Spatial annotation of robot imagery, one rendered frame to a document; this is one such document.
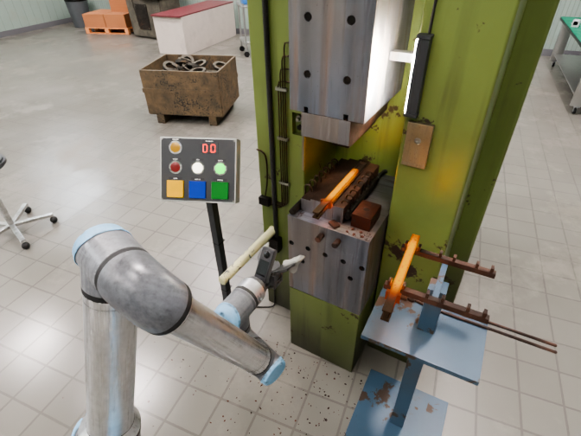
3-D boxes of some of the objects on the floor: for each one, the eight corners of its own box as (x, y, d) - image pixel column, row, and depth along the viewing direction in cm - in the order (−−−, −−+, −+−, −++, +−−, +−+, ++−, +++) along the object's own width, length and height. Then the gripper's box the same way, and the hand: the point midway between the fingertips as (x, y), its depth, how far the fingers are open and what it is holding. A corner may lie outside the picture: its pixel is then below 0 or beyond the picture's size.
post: (231, 319, 236) (205, 163, 171) (226, 317, 237) (198, 162, 173) (234, 315, 238) (211, 160, 174) (230, 312, 240) (204, 157, 176)
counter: (236, 35, 908) (233, 1, 866) (185, 56, 755) (179, 16, 714) (212, 33, 929) (208, 0, 887) (158, 54, 776) (150, 14, 734)
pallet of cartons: (150, 28, 988) (143, -4, 945) (122, 36, 916) (113, 2, 873) (111, 25, 1029) (102, -5, 986) (81, 33, 956) (71, 0, 913)
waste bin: (98, 25, 1042) (91, -5, 1000) (83, 28, 1001) (73, -3, 959) (84, 23, 1059) (74, -6, 1017) (67, 28, 1018) (57, -3, 976)
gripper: (232, 286, 132) (264, 253, 145) (281, 309, 124) (310, 272, 137) (229, 268, 127) (263, 235, 140) (280, 291, 118) (310, 253, 132)
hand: (286, 246), depth 137 cm, fingers open, 14 cm apart
